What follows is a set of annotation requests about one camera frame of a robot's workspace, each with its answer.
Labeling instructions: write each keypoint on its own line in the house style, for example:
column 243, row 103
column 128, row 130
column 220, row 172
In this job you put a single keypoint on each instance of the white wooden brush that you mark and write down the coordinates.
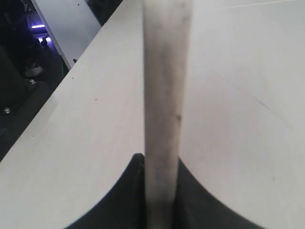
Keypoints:
column 166, row 34

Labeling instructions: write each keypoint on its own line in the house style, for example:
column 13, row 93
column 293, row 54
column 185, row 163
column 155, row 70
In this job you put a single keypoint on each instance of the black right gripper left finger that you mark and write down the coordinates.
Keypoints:
column 123, row 207

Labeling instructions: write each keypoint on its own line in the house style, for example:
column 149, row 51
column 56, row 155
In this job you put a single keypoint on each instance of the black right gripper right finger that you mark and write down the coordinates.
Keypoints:
column 196, row 208

